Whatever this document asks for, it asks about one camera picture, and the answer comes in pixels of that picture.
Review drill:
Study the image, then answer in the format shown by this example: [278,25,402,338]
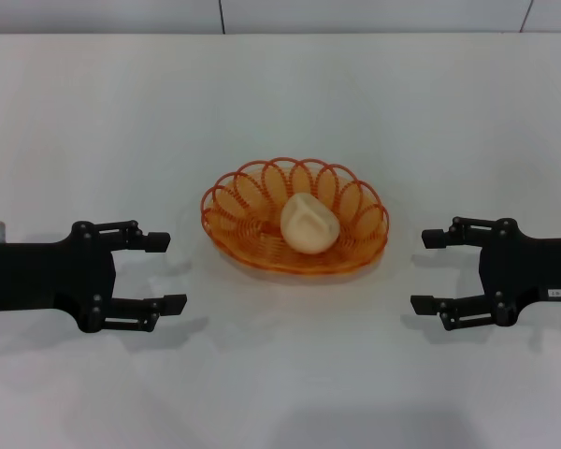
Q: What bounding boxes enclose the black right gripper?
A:
[410,216,561,332]

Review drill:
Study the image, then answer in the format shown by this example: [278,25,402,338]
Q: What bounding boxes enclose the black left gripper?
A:
[0,219,189,334]

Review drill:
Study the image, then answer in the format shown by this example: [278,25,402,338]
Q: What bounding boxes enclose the orange woven plastic basket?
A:
[199,157,390,282]

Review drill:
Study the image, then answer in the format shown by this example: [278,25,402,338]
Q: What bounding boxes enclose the cream steamed bun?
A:
[280,192,341,255]

